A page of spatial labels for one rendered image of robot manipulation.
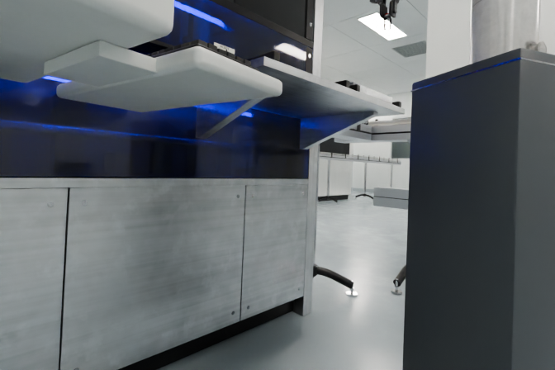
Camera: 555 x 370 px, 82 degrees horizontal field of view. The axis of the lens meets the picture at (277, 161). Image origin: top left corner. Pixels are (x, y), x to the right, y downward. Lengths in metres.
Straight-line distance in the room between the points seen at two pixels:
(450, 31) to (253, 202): 2.05
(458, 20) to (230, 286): 2.34
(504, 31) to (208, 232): 0.93
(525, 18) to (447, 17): 2.02
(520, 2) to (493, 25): 0.06
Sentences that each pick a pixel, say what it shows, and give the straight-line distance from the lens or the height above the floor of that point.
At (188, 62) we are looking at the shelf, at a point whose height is 0.78.
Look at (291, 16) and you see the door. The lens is 1.46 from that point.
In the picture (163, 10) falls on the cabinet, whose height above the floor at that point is 0.82.
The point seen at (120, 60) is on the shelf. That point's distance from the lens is 0.49.
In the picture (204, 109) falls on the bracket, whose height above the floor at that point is 0.82.
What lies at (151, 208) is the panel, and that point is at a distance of 0.99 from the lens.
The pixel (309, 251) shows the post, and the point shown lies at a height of 0.28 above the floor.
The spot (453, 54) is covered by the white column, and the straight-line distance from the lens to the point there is 2.71.
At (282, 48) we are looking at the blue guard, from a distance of 1.36.
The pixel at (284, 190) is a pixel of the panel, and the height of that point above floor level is 0.56.
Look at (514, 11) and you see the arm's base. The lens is 0.82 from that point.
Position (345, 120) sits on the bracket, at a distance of 1.24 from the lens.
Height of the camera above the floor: 0.65
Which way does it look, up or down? 1 degrees up
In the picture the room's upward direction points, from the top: 2 degrees clockwise
